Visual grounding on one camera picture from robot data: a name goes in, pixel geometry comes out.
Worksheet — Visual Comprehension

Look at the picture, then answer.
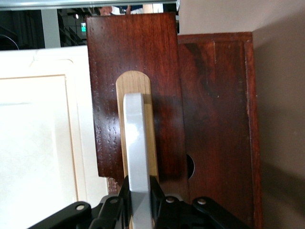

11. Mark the dark wooden cabinet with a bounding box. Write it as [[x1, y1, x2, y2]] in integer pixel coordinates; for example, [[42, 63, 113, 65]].
[[177, 31, 262, 229]]

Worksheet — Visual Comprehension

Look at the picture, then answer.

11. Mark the dark red wooden board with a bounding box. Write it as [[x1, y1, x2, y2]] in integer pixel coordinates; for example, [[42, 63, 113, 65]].
[[85, 11, 191, 203]]

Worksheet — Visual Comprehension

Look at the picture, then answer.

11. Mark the white building pillar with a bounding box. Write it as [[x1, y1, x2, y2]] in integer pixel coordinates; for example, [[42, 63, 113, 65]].
[[41, 9, 59, 50]]

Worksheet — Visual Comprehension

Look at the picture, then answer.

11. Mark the person with dark hair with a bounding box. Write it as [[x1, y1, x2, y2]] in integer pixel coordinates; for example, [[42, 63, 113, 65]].
[[98, 5, 114, 16]]

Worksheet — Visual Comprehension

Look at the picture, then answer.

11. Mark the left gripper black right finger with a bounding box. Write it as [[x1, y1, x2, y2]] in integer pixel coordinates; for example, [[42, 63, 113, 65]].
[[149, 177, 251, 229]]

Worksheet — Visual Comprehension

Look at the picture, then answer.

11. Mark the aluminium frame bar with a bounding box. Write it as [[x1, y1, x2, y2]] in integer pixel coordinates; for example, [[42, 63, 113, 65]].
[[0, 0, 181, 11]]

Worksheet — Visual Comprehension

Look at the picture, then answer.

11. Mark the white drawer handle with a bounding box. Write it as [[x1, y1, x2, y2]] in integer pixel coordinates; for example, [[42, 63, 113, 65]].
[[122, 93, 153, 229]]

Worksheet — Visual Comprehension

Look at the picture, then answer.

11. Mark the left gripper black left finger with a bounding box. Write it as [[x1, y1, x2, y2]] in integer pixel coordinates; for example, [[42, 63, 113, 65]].
[[27, 176, 132, 229]]

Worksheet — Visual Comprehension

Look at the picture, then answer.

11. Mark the person in white shirt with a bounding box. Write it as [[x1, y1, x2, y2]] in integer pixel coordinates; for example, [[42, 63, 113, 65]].
[[112, 5, 145, 16]]

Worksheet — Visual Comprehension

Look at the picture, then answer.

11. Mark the tan wooden handle plaque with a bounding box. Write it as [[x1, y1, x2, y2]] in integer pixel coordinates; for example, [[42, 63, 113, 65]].
[[115, 70, 160, 229]]

